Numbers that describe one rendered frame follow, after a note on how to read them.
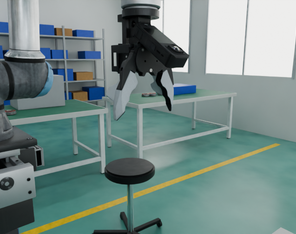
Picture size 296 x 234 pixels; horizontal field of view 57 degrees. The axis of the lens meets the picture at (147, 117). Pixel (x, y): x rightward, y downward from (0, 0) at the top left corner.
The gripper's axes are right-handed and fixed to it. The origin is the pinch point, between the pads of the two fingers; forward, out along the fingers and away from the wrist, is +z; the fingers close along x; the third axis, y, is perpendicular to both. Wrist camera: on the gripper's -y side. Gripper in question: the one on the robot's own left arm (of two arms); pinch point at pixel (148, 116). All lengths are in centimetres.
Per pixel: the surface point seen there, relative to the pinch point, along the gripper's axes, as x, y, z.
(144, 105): -171, 200, 42
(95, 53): -315, 551, -26
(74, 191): -72, 190, 115
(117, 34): -416, 598, -78
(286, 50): -408, 140, -24
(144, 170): -73, 85, 59
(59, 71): -225, 557, 15
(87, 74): -294, 554, 26
